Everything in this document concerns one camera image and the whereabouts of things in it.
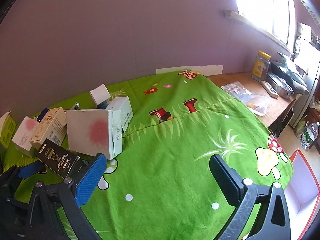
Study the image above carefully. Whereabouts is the large water bottle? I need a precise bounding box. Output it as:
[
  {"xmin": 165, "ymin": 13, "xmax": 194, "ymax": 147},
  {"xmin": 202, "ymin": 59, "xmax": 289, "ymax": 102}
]
[{"xmin": 300, "ymin": 121, "xmax": 320, "ymax": 150}]

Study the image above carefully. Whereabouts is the white paper strip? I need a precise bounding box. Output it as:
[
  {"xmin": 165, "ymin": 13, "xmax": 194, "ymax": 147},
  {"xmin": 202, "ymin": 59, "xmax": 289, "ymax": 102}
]
[{"xmin": 156, "ymin": 65, "xmax": 224, "ymax": 75}]

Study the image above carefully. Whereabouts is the large white pink-spot box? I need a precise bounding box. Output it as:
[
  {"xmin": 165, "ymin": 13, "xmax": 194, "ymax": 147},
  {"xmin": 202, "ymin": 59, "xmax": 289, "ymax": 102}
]
[{"xmin": 66, "ymin": 109, "xmax": 123, "ymax": 160}]

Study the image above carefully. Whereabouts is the white remote control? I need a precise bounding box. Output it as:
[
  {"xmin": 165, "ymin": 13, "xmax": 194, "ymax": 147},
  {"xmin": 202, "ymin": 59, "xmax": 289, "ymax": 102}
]
[{"xmin": 261, "ymin": 80, "xmax": 278, "ymax": 98}]

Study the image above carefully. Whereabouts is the dark blue object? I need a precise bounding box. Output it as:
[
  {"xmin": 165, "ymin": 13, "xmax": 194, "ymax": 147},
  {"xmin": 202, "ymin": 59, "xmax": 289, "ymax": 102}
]
[{"xmin": 37, "ymin": 108, "xmax": 49, "ymax": 123}]

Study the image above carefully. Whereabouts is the black product box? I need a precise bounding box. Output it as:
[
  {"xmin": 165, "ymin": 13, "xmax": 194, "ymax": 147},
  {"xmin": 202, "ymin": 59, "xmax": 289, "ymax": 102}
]
[{"xmin": 35, "ymin": 138, "xmax": 87, "ymax": 180}]

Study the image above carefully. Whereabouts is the green plastic bag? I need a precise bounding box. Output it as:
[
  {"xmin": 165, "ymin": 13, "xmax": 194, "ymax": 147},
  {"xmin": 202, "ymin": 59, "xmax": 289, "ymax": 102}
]
[{"xmin": 295, "ymin": 119, "xmax": 306, "ymax": 135}]

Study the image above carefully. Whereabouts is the green printed blanket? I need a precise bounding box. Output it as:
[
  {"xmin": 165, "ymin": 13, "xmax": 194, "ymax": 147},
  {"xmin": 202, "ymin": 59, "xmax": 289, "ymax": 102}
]
[{"xmin": 0, "ymin": 70, "xmax": 294, "ymax": 240}]

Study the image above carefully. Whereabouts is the small white pink-spot box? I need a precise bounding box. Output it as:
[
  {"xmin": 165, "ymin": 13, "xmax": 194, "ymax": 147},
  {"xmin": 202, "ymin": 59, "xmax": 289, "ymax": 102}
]
[{"xmin": 12, "ymin": 116, "xmax": 40, "ymax": 158}]

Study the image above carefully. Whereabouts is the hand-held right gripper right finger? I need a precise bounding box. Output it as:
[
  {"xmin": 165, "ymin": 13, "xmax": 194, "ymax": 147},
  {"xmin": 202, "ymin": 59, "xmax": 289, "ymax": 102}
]
[{"xmin": 209, "ymin": 154, "xmax": 292, "ymax": 240}]

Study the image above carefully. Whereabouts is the window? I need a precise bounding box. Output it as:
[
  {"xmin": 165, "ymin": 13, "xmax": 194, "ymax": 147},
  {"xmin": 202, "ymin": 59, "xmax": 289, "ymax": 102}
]
[{"xmin": 235, "ymin": 0, "xmax": 298, "ymax": 45}]

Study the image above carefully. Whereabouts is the red cardboard box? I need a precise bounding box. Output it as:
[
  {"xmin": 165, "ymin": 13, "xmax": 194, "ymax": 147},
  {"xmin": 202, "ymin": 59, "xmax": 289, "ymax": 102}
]
[{"xmin": 285, "ymin": 148, "xmax": 320, "ymax": 217}]

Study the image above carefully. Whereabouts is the yellow-green box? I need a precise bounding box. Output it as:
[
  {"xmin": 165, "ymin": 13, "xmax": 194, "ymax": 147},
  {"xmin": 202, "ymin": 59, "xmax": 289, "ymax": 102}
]
[{"xmin": 0, "ymin": 112, "xmax": 17, "ymax": 150}]

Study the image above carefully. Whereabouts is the plastic bag with food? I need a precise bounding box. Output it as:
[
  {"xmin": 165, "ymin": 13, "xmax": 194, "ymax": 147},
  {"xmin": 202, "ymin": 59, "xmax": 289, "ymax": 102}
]
[{"xmin": 240, "ymin": 95, "xmax": 273, "ymax": 117}]

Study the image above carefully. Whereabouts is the black pan with lid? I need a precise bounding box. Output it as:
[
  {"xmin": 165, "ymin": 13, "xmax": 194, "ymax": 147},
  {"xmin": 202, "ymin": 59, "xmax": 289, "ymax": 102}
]
[{"xmin": 271, "ymin": 52, "xmax": 308, "ymax": 93}]

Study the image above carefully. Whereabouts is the small white cube box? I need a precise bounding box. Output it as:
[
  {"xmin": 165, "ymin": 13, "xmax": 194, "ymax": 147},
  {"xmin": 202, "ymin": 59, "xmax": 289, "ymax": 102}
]
[{"xmin": 89, "ymin": 84, "xmax": 111, "ymax": 109}]

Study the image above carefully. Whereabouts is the white box with product picture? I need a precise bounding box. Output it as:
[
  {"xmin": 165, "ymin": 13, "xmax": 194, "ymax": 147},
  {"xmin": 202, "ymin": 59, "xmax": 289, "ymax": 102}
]
[{"xmin": 30, "ymin": 107, "xmax": 67, "ymax": 150}]

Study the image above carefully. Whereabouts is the clear plastic bag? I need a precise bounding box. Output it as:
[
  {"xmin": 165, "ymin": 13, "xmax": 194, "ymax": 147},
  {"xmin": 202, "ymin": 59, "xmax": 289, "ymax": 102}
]
[{"xmin": 221, "ymin": 81, "xmax": 252, "ymax": 98}]

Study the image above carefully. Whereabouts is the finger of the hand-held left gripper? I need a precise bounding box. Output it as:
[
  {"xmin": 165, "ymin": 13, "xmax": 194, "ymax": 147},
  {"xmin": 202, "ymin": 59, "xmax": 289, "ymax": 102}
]
[{"xmin": 15, "ymin": 160, "xmax": 44, "ymax": 180}]

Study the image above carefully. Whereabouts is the wooden window sill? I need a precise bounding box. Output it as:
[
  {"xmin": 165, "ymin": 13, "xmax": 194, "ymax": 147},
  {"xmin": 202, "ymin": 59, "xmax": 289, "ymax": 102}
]
[{"xmin": 223, "ymin": 9, "xmax": 294, "ymax": 53}]

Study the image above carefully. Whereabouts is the wooden table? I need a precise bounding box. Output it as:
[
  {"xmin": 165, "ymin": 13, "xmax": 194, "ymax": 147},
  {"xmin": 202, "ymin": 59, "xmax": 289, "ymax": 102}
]
[{"xmin": 206, "ymin": 71, "xmax": 300, "ymax": 137}]

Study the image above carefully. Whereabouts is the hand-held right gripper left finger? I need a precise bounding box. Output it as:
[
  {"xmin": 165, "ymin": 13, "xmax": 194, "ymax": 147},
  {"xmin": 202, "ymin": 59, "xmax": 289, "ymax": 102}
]
[{"xmin": 25, "ymin": 153, "xmax": 107, "ymax": 240}]

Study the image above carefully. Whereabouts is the yellow-lid glass jar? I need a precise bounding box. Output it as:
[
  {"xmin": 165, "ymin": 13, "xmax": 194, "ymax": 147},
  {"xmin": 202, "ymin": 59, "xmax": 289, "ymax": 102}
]
[{"xmin": 251, "ymin": 51, "xmax": 271, "ymax": 82}]

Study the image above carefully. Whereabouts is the white refrigerator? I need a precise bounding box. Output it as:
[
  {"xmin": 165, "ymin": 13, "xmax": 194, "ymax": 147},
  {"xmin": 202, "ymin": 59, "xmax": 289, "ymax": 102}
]
[{"xmin": 291, "ymin": 39, "xmax": 320, "ymax": 130}]

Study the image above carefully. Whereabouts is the white box with text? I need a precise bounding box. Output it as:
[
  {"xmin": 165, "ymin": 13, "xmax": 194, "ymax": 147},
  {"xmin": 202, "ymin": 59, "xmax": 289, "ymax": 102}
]
[{"xmin": 110, "ymin": 96, "xmax": 133, "ymax": 133}]

